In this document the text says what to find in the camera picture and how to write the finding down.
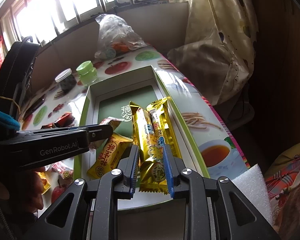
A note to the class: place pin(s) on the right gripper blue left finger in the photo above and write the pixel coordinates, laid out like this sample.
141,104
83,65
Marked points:
119,183

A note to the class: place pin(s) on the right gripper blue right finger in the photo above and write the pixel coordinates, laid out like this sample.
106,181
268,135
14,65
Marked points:
185,183

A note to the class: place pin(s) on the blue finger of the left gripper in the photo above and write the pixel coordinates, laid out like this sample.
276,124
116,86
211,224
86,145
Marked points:
99,132
64,128

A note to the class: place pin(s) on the red black snack packet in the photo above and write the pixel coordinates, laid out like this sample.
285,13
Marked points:
65,120

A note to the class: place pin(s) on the small gold candy packet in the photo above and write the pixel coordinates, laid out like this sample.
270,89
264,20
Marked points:
112,121

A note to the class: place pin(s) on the long gold snack bar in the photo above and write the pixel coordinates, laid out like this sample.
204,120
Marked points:
152,172
162,125

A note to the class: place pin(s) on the gold peanut candy packet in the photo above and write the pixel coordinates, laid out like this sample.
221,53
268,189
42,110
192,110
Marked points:
110,156

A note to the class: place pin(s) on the pink white snack packet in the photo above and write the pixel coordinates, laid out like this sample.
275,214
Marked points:
63,170

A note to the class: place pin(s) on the person's left hand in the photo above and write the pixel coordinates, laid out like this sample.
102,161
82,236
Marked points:
32,200

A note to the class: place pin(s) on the black smartphone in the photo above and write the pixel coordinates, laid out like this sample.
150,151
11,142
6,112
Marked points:
34,106

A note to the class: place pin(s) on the green white gift box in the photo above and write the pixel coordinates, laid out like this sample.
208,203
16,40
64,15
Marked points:
141,86

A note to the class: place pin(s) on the dark jar white lid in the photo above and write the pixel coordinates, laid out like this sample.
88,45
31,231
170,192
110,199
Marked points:
66,80

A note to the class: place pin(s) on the green glass jar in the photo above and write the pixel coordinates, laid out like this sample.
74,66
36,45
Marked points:
87,73

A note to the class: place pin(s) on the white foam sheet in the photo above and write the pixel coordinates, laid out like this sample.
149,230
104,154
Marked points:
253,186

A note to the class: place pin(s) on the clear plastic bag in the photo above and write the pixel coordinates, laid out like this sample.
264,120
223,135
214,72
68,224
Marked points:
115,37

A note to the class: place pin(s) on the colourful patterned cushion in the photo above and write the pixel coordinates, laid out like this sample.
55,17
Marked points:
283,186

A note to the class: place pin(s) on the beige patterned curtain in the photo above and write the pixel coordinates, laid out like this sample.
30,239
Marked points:
218,53

